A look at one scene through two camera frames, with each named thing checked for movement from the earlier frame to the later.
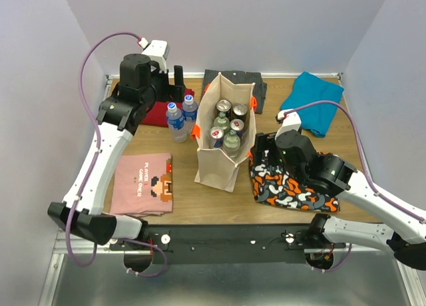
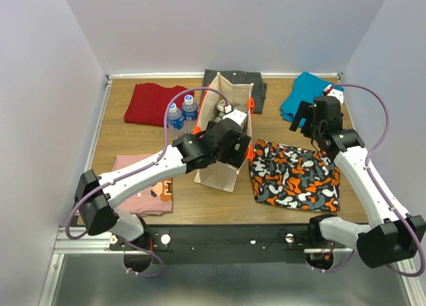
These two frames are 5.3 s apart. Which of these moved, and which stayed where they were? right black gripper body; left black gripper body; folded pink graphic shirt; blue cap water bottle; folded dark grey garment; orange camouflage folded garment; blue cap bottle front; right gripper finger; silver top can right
Moved: right gripper finger; right black gripper body; left black gripper body
Stayed: orange camouflage folded garment; folded dark grey garment; silver top can right; blue cap water bottle; blue cap bottle front; folded pink graphic shirt
